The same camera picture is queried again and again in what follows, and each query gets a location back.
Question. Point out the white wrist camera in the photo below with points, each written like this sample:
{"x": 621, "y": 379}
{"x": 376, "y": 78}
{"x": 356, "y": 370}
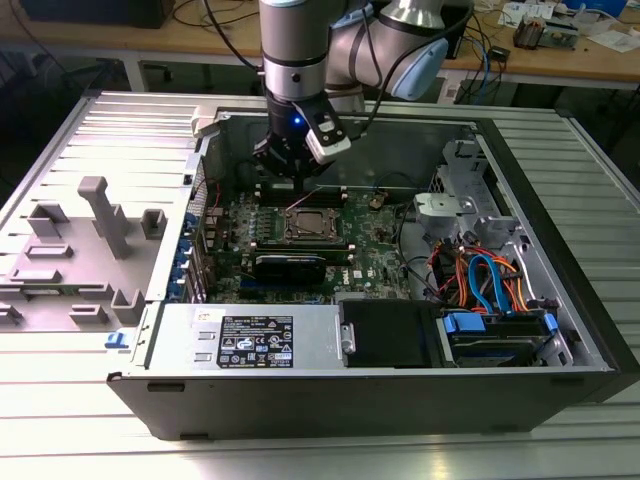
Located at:
{"x": 330, "y": 147}

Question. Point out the green motherboard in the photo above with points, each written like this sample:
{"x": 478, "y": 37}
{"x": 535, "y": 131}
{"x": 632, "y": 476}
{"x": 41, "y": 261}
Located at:
{"x": 370, "y": 260}

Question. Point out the open black PC case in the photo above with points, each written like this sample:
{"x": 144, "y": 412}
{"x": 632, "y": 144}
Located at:
{"x": 350, "y": 405}

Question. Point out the dark chair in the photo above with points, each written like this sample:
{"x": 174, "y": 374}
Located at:
{"x": 45, "y": 100}

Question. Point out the small black box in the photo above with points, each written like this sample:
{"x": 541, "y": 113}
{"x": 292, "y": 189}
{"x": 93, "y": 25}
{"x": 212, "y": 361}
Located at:
{"x": 500, "y": 53}

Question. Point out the white printed card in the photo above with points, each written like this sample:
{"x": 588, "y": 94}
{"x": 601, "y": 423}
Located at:
{"x": 522, "y": 12}

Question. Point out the CPU socket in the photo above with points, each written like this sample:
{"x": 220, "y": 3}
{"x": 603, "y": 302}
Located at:
{"x": 293, "y": 233}

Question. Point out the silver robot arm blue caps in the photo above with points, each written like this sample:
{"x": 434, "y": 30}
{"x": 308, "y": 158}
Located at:
{"x": 295, "y": 45}

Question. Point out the thin metal locking lever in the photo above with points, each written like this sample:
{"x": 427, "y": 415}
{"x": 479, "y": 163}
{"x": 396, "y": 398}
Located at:
{"x": 305, "y": 198}

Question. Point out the copper coil part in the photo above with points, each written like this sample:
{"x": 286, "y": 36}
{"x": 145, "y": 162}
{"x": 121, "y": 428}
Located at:
{"x": 530, "y": 32}

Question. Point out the round coin battery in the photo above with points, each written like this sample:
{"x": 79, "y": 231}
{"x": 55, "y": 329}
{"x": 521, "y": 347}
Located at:
{"x": 377, "y": 201}

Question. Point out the silver power supply unit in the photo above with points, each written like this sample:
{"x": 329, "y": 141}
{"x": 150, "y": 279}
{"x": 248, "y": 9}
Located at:
{"x": 320, "y": 335}

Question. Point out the grey metal device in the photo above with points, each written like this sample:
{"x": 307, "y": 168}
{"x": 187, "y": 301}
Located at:
{"x": 560, "y": 35}

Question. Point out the silver metal bracket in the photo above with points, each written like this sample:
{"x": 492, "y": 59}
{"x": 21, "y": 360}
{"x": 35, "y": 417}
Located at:
{"x": 440, "y": 205}

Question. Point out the tall black box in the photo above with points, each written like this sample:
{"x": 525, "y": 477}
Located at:
{"x": 461, "y": 35}

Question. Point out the silver square CPU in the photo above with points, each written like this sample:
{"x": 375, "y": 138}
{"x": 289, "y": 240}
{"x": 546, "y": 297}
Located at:
{"x": 310, "y": 224}

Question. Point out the hard disk in blue carrier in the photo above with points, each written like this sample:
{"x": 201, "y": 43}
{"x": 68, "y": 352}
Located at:
{"x": 462, "y": 322}

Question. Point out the large black box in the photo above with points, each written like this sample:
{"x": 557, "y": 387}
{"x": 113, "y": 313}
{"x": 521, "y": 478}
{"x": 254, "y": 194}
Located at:
{"x": 100, "y": 12}

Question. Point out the black graphics card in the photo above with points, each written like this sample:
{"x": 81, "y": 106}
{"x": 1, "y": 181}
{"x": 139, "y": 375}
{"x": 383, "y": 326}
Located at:
{"x": 290, "y": 270}

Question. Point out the wooden desk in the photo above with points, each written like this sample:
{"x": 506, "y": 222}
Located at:
{"x": 150, "y": 37}

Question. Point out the grey parts rack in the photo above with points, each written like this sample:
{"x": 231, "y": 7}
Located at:
{"x": 75, "y": 270}

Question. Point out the blue plastic clip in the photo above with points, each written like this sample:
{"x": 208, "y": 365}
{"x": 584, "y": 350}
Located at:
{"x": 116, "y": 341}

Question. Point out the blue slot latch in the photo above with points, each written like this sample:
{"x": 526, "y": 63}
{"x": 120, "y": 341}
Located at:
{"x": 181, "y": 270}
{"x": 185, "y": 247}
{"x": 189, "y": 225}
{"x": 175, "y": 291}

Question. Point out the white paper sheet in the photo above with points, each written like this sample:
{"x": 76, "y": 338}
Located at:
{"x": 617, "y": 40}

